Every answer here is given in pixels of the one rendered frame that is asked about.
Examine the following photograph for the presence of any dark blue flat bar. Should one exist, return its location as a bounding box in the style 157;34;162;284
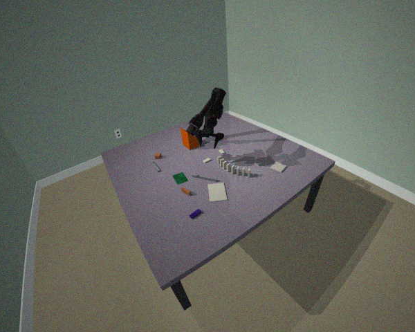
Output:
189;209;201;219

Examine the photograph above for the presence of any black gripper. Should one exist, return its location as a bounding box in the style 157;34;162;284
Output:
193;124;224;149

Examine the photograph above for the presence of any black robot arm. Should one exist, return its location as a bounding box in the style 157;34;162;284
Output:
184;87;226;138

